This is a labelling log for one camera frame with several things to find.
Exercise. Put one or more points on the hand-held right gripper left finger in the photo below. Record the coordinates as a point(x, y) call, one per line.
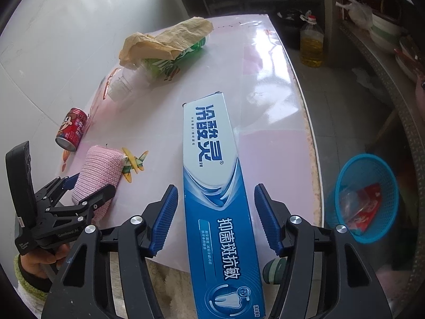
point(162, 219)

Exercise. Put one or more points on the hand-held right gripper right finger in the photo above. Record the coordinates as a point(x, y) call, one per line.
point(269, 219)

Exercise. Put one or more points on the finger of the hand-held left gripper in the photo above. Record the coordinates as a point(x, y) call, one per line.
point(96, 199)
point(71, 181)

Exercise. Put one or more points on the pink knit sponge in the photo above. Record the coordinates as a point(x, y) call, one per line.
point(99, 169)

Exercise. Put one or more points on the red drink can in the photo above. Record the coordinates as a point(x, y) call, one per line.
point(71, 129)

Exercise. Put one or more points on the blue white toothpaste box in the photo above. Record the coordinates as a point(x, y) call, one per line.
point(215, 172)

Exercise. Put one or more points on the clear plastic container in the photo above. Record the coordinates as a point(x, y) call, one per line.
point(350, 202)

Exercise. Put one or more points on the red snack bag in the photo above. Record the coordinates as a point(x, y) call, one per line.
point(368, 202)

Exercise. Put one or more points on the blue plastic basket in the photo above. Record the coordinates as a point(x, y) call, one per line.
point(388, 186)

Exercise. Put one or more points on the person's left forearm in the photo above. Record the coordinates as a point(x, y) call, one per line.
point(30, 287)

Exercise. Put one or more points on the person's left hand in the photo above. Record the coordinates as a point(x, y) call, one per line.
point(36, 264)

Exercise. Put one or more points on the clear bag with red print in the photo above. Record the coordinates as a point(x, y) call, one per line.
point(107, 88)

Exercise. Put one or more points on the pink printed table cover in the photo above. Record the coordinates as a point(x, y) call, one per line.
point(265, 106)

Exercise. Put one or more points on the green plastic bottle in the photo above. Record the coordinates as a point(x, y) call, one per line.
point(159, 68)

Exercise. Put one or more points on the crumpled pale yellow paper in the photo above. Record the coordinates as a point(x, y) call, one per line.
point(139, 45)

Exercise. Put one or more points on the cooking oil bottle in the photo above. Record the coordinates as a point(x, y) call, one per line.
point(312, 46)

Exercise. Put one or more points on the grey concrete counter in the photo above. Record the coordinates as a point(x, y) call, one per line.
point(391, 83)

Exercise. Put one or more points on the dark container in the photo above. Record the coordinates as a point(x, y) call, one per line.
point(290, 30)

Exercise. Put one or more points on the stack of bowls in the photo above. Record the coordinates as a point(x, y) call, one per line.
point(385, 31)

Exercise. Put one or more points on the white plastic bag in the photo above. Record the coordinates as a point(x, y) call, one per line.
point(360, 13)

